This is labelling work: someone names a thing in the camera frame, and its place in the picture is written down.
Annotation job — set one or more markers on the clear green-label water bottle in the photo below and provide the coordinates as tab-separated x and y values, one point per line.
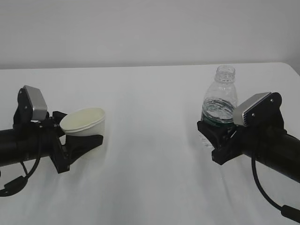
220	100

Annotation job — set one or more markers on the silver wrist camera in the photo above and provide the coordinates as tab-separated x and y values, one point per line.
31	106
257	109

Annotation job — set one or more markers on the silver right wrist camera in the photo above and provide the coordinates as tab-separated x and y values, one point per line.
257	109

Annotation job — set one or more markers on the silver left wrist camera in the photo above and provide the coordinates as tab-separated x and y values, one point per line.
31	106

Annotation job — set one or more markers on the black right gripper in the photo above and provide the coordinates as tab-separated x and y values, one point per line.
249	141

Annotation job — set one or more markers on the white paper cup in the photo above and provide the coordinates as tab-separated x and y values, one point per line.
84	122

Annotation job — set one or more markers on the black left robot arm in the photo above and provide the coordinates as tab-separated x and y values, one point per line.
29	140

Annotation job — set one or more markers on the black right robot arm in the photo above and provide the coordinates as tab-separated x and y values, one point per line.
273	146

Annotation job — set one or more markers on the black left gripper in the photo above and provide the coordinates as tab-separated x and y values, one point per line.
48	134

